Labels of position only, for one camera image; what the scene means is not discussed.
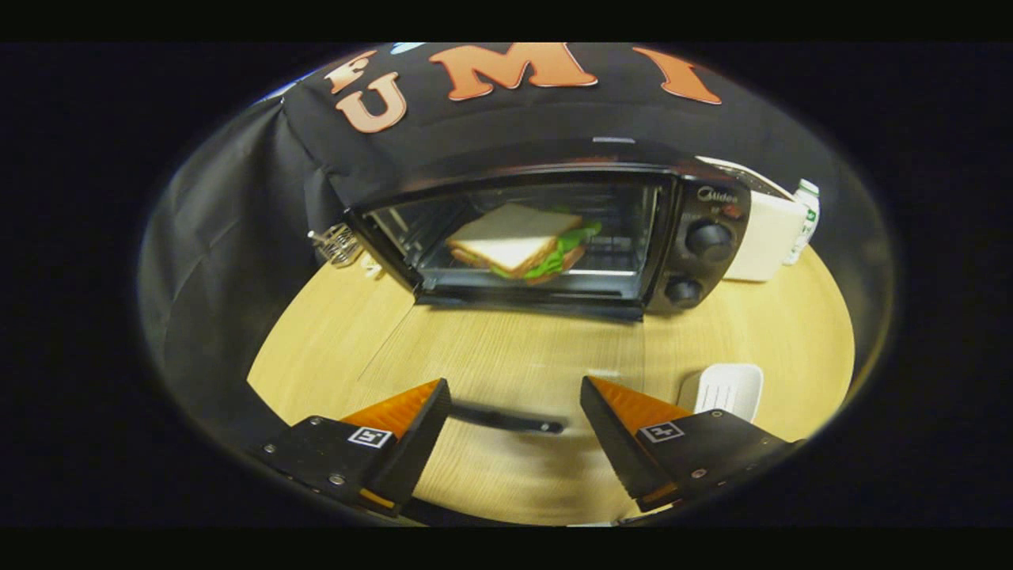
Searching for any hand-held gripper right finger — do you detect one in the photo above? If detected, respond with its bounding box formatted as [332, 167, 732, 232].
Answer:
[579, 376, 806, 513]

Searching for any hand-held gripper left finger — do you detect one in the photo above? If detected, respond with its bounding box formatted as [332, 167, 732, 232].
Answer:
[253, 378, 453, 519]

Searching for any black toaster oven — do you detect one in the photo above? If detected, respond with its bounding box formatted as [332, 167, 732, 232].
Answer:
[344, 139, 753, 436]

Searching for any sandwich with lettuce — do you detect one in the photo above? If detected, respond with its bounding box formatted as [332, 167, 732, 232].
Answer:
[445, 203, 603, 284]

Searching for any white toaster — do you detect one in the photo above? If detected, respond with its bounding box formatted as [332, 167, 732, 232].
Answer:
[696, 156, 808, 283]

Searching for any white plastic tray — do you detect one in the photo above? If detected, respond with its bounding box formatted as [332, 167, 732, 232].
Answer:
[678, 363, 765, 424]

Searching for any white bottle with green label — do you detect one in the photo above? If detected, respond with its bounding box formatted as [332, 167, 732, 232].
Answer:
[783, 179, 822, 267]

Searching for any metal wire holder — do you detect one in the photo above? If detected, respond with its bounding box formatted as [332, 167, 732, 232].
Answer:
[308, 223, 365, 269]

